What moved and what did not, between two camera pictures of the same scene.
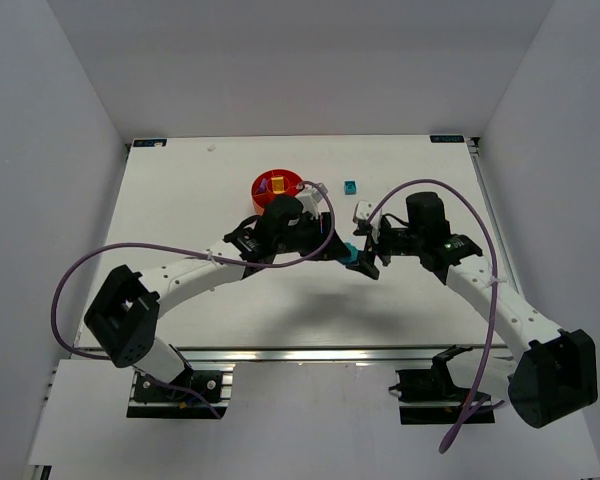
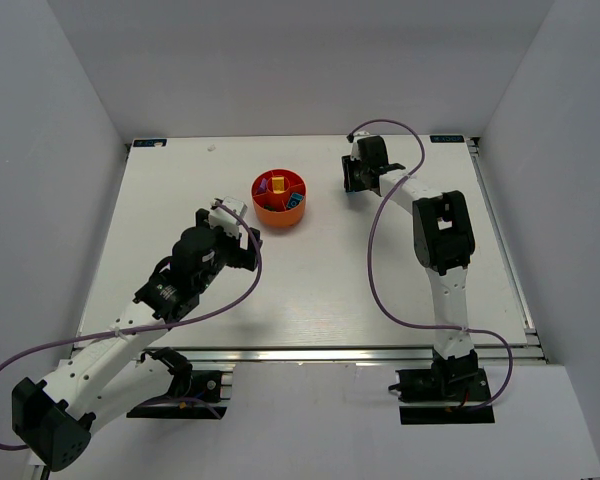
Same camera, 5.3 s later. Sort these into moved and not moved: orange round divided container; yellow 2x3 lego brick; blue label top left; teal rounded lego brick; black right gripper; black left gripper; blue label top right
Moved: black left gripper; teal rounded lego brick; black right gripper
Not moved: yellow 2x3 lego brick; blue label top left; blue label top right; orange round divided container
